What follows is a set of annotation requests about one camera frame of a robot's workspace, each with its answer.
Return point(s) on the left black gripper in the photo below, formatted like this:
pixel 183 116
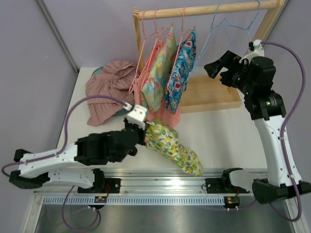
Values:
pixel 142 132

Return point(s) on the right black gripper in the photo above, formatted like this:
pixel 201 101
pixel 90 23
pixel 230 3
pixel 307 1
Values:
pixel 229 58

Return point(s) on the blue floral skirt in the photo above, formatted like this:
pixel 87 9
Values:
pixel 184 64

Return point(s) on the yellow lemon print skirt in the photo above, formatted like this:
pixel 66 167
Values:
pixel 164 139

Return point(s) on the pastel floral skirt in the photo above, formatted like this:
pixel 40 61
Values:
pixel 154 87

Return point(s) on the coral pink skirt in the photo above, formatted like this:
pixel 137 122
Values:
pixel 140 79

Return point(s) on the dusty pink skirt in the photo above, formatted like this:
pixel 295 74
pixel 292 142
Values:
pixel 109 89

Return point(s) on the light blue wire hanger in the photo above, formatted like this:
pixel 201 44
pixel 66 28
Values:
pixel 212 34
pixel 245 29

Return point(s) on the pink wire hanger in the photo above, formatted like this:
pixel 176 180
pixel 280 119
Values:
pixel 157 35
pixel 183 32
pixel 140 64

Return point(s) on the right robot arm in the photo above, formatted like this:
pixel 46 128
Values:
pixel 284 181

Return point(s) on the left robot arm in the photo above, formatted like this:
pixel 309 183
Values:
pixel 77 164

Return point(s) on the wooden clothes rack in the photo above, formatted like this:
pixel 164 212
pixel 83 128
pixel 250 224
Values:
pixel 203 93

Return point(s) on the teal plastic basin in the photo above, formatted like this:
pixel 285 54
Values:
pixel 116 114

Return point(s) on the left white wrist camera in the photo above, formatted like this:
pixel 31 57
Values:
pixel 138 116

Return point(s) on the aluminium mounting rail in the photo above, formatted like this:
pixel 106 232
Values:
pixel 123 181

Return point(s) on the white slotted cable duct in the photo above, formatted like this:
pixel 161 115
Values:
pixel 136 200

